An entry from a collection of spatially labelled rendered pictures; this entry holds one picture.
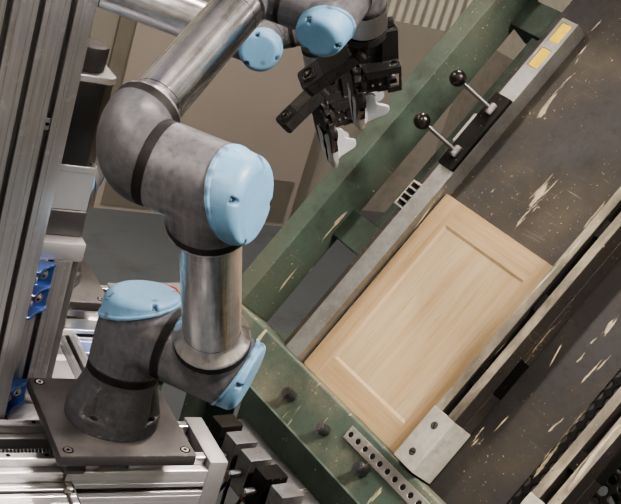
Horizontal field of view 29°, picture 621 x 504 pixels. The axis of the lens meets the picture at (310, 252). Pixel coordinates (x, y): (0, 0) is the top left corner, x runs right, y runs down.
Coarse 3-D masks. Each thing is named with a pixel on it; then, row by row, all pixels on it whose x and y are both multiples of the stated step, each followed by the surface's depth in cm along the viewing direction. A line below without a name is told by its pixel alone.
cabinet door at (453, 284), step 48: (432, 240) 257; (480, 240) 250; (384, 288) 258; (432, 288) 251; (480, 288) 244; (528, 288) 237; (336, 336) 260; (384, 336) 252; (432, 336) 245; (480, 336) 238; (336, 384) 253; (384, 384) 247; (432, 384) 240; (384, 432) 241
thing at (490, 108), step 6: (456, 72) 256; (462, 72) 257; (450, 78) 257; (456, 78) 256; (462, 78) 256; (456, 84) 257; (462, 84) 257; (468, 90) 259; (474, 90) 259; (474, 96) 259; (480, 96) 259; (486, 102) 260; (492, 102) 260; (486, 108) 260; (492, 108) 260
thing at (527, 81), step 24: (576, 24) 260; (552, 48) 260; (528, 72) 261; (552, 72) 262; (528, 96) 261; (504, 120) 261; (480, 144) 260; (432, 192) 260; (408, 216) 261; (384, 240) 262; (360, 264) 263; (384, 264) 261; (336, 288) 263; (360, 288) 261; (336, 312) 260; (312, 336) 261
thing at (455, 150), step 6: (420, 114) 257; (426, 114) 257; (414, 120) 257; (420, 120) 256; (426, 120) 256; (420, 126) 257; (426, 126) 257; (432, 132) 259; (438, 132) 259; (438, 138) 259; (444, 138) 259; (450, 144) 260; (456, 150) 260; (456, 156) 260
